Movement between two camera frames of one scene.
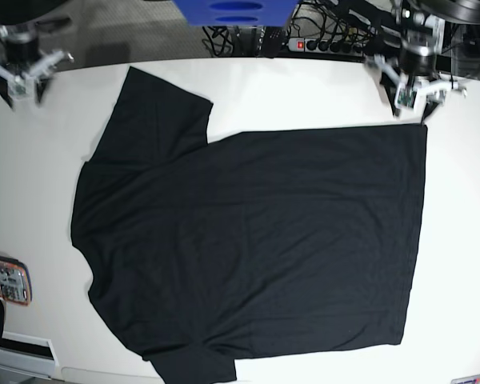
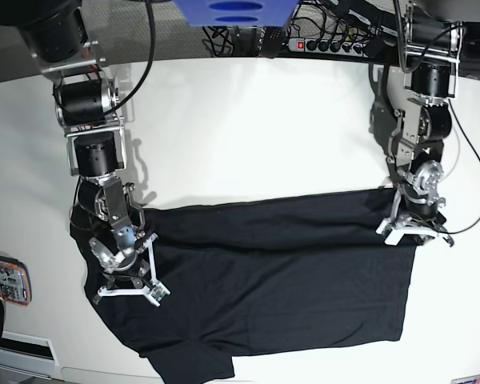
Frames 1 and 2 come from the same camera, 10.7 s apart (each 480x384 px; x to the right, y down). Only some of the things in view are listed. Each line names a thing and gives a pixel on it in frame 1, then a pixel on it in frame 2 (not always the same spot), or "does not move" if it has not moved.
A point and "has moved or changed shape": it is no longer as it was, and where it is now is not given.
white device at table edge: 25,354 does not move
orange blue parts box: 10,278 does not move
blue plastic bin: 238,13 does not move
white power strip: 328,46 does not move
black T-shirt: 199,250 has moved or changed shape
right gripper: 416,70 -> 411,216
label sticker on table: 470,379 does not move
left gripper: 25,62 -> 129,265
